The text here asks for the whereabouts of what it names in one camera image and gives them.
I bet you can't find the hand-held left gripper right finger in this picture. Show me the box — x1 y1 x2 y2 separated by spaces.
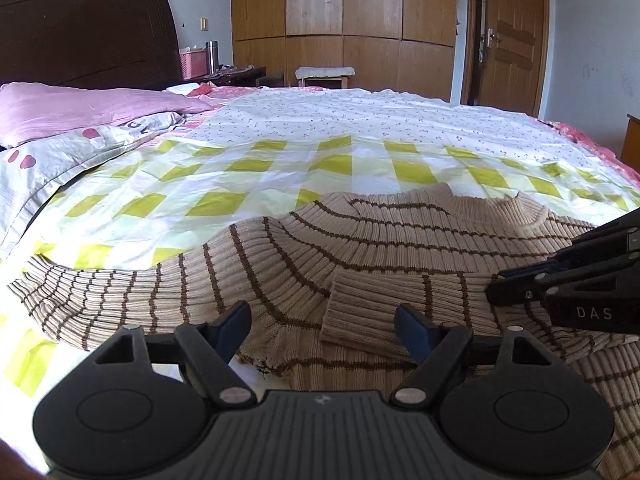
389 304 557 409

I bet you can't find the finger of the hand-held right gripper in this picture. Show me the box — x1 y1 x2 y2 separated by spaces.
547 209 640 264
485 254 640 336

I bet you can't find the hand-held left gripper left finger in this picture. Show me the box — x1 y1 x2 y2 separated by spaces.
94 301 257 409

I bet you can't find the beige brown-striped knit sweater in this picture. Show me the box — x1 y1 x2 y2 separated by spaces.
7 182 640 480

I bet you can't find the pink patterned bed sheet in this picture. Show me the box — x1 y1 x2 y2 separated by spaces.
167 82 640 173

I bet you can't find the light wooden cabinet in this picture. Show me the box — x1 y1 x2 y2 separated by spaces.
625 113 640 162

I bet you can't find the wooden door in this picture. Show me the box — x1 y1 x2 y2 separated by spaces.
467 0 551 117

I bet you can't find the white printed pillow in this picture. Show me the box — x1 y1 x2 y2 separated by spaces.
0 110 190 261

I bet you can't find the dark wooden nightstand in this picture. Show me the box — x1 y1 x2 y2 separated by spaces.
182 65 269 89

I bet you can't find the pink plastic basket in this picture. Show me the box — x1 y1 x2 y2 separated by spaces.
178 47 209 81

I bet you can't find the small cushioned stool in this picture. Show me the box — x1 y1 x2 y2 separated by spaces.
294 65 356 91

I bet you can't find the pink pillow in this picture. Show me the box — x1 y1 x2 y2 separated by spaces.
0 82 217 149

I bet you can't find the dark wooden headboard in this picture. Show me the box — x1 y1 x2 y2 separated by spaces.
0 0 184 92

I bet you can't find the wooden wardrobe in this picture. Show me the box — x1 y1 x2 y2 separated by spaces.
230 0 469 104

